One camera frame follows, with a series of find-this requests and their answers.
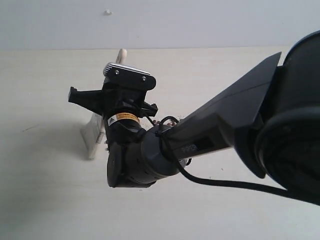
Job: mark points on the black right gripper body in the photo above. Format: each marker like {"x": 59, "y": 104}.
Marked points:
{"x": 120, "y": 107}

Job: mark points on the white paint brush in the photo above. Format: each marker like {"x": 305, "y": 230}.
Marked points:
{"x": 92, "y": 134}

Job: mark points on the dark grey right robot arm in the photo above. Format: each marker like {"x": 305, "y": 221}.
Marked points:
{"x": 270, "y": 117}

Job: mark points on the pile of brown beans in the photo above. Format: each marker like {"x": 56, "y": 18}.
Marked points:
{"x": 147, "y": 124}

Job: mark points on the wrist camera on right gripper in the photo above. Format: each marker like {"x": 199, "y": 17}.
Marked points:
{"x": 128, "y": 77}

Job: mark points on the white wall hook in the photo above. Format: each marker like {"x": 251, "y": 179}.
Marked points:
{"x": 107, "y": 12}

